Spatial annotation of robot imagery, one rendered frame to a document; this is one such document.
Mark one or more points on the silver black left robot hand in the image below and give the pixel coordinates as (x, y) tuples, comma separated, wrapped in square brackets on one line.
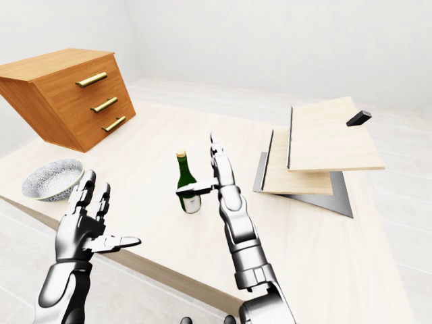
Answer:
[(76, 233)]

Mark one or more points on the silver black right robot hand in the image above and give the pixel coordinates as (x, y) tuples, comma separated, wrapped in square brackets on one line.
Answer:
[(234, 212)]

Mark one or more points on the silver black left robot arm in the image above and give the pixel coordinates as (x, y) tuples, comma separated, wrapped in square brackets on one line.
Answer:
[(55, 293)]

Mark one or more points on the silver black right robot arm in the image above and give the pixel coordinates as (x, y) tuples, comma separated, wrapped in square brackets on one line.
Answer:
[(256, 273)]

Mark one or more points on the green wine bottle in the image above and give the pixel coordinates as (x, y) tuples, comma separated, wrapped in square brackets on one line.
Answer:
[(186, 173)]

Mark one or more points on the pale wood metal wine rack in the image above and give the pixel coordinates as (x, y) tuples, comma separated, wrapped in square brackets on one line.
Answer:
[(330, 148)]

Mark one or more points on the patterned grey white bowl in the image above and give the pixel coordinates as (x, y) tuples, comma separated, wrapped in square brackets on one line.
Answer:
[(50, 179)]

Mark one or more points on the wooden cabinet drawer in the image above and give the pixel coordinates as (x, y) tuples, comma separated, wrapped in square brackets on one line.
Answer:
[(92, 136), (79, 113), (64, 89)]

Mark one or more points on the small dark rounded shape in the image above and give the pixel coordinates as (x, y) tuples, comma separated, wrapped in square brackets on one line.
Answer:
[(186, 320), (230, 320)]

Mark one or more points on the small black block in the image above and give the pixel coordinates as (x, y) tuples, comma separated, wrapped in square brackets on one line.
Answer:
[(358, 118)]

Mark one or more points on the wooden cabinet with drawers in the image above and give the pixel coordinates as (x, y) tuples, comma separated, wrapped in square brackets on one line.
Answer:
[(27, 72)]

